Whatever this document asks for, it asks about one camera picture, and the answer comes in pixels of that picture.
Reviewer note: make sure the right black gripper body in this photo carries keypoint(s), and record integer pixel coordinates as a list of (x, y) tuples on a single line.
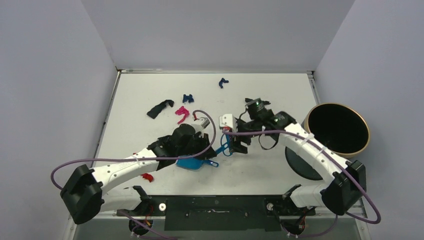
[(238, 139)]

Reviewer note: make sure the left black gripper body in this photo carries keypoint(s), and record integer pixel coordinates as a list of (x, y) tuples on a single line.
[(197, 143)]

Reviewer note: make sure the blue hand brush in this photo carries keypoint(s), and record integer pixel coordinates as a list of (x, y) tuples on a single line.
[(224, 146)]

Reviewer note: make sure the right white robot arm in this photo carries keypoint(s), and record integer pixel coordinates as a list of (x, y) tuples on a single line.
[(340, 182)]

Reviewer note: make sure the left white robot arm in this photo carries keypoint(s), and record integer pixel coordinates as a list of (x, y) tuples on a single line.
[(90, 191)]

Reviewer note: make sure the black paper scrap right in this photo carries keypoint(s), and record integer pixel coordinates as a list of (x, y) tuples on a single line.
[(265, 102)]

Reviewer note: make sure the blue plastic dustpan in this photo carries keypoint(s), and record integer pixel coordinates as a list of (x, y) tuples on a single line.
[(195, 164)]

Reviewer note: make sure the pink paper scrap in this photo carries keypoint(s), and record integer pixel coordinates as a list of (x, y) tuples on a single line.
[(183, 112)]

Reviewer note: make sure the black paper scrap strip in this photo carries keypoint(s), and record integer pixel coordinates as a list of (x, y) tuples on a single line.
[(157, 109)]

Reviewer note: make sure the dark blue paper scrap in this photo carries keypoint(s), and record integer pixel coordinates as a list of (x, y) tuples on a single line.
[(188, 98)]

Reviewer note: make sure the red paper scrap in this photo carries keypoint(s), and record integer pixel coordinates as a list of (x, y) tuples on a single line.
[(147, 177)]

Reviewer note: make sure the far dark blue scrap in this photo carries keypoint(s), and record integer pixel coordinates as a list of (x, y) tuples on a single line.
[(222, 82)]

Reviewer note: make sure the black gold-rimmed waste bin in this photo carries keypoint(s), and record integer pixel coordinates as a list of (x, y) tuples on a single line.
[(338, 130)]

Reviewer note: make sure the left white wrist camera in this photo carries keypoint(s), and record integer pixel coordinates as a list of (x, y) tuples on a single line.
[(200, 124)]

